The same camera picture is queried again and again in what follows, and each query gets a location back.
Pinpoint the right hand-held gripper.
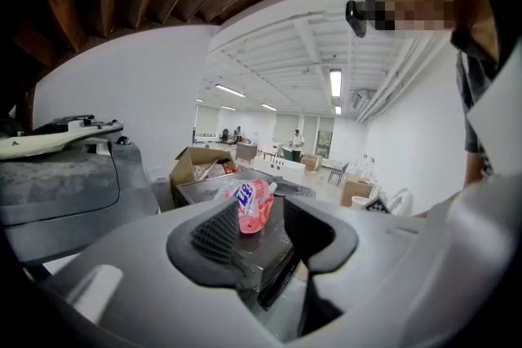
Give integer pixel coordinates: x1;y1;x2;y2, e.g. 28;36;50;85
361;195;392;215

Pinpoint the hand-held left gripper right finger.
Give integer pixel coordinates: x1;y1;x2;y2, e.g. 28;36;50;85
282;195;359;274

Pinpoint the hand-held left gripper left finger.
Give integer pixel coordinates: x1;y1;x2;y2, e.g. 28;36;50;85
166;197;246;287

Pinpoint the red snack pouch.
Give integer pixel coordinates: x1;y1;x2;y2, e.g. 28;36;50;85
213;178;279;236

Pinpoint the open cardboard box with clutter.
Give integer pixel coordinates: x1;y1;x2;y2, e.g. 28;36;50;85
168;146;242;209

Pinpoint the large cardboard box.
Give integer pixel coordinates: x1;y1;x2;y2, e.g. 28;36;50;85
339;176;378;209

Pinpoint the dark chair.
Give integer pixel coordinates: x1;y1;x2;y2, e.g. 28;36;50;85
327;162;350;187

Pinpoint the small white appliance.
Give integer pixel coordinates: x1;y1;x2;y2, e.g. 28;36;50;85
149;176;173;214

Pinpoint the small cardboard box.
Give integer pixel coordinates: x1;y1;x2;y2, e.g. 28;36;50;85
300;153;324;173

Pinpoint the long white counter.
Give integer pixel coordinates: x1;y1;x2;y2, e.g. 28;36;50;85
252;156;307;185

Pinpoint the dark framed window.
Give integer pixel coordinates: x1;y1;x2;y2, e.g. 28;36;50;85
315;130;334;161

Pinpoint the brown wooden cabinet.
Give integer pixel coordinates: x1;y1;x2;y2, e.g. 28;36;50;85
235;142;259;165

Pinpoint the ceiling air conditioner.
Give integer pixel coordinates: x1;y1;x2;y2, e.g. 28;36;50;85
352;89;377;109

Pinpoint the ceiling light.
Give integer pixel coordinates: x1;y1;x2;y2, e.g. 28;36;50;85
215;83;247;99
329;68;343;99

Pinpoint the white top-load washing machine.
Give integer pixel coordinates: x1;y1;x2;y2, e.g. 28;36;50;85
0;136;161;268

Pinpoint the black plastic panel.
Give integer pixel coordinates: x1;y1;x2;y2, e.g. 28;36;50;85
31;113;118;134

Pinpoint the beige plastic panel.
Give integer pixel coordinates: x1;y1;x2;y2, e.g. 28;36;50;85
0;121;124;161

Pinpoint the black head-worn camera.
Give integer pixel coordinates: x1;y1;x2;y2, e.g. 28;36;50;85
345;0;369;39

